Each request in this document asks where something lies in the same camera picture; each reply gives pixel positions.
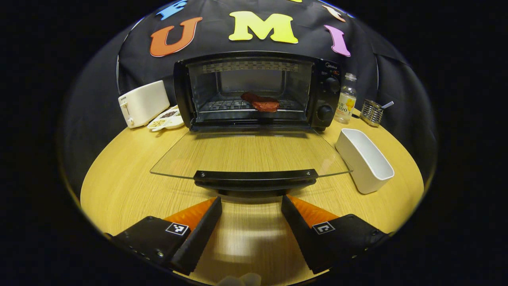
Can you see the white divided snack plate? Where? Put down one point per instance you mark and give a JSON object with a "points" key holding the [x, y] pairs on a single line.
{"points": [[166, 121]]}

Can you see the black electric oven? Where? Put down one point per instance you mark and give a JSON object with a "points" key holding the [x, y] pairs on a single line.
{"points": [[329, 99]]}

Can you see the brown meat piece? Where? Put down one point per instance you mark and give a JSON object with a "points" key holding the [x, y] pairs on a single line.
{"points": [[264, 104]]}

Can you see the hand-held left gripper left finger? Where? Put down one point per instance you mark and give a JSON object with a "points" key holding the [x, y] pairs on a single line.
{"points": [[198, 238]]}

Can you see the clear plastic bottle yellow label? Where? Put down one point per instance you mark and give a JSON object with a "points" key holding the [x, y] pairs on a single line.
{"points": [[345, 105]]}

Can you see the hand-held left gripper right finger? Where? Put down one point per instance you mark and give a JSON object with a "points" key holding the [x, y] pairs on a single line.
{"points": [[301, 234]]}

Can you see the white toaster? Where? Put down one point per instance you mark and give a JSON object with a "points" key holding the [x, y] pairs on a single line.
{"points": [[145, 103]]}

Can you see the white rectangular dish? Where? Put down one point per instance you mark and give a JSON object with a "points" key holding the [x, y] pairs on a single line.
{"points": [[359, 159]]}

